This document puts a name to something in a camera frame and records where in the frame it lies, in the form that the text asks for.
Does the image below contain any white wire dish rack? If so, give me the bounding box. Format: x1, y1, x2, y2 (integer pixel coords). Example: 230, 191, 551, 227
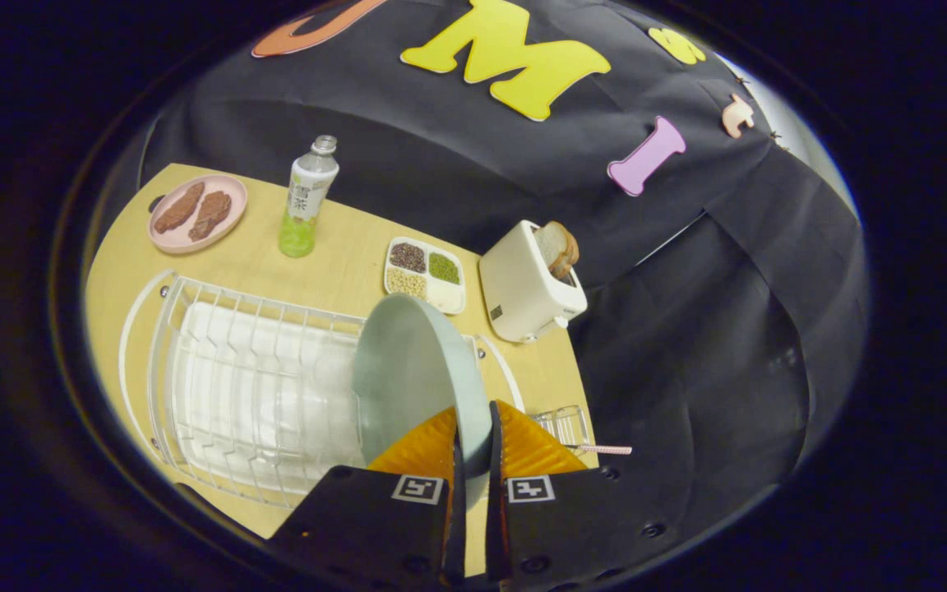
118, 269, 524, 509

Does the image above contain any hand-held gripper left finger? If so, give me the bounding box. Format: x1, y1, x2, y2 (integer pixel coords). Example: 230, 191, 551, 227
268, 407, 468, 592

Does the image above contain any white toaster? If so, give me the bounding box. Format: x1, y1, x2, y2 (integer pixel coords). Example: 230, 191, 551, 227
478, 220, 589, 344

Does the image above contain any green drink bottle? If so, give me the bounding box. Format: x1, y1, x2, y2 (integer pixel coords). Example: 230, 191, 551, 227
279, 136, 340, 259

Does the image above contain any bread slice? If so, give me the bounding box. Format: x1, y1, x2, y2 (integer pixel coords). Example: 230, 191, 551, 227
533, 221, 580, 280

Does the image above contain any white divided bean tray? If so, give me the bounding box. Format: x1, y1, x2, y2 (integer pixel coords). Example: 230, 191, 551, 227
383, 237, 467, 315

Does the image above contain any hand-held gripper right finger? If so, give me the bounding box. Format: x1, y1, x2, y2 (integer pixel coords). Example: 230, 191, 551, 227
486, 400, 688, 592

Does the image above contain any light green plate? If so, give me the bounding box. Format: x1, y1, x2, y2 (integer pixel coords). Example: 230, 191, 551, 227
352, 294, 493, 502

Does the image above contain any pink plate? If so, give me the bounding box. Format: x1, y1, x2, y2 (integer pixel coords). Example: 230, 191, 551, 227
148, 174, 248, 254

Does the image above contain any brown meat piece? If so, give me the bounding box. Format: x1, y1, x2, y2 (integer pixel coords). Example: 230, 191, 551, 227
154, 183, 206, 234
188, 191, 233, 242

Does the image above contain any small white wire basket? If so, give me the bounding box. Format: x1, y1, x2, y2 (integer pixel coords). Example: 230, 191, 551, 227
531, 405, 591, 449

